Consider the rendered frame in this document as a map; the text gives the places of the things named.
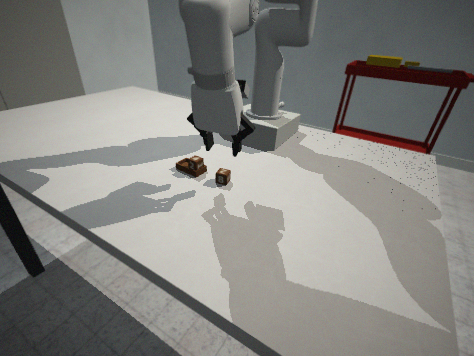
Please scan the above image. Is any brown cube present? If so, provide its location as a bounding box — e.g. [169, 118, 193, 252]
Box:
[216, 168, 231, 185]
[188, 155, 204, 171]

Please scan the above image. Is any brown wooden tray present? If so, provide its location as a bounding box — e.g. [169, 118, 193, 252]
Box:
[176, 158, 207, 177]

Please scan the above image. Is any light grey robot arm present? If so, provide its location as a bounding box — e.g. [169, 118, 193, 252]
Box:
[179, 0, 318, 120]

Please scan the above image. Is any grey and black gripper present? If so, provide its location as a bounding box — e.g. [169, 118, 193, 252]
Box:
[187, 80, 255, 157]

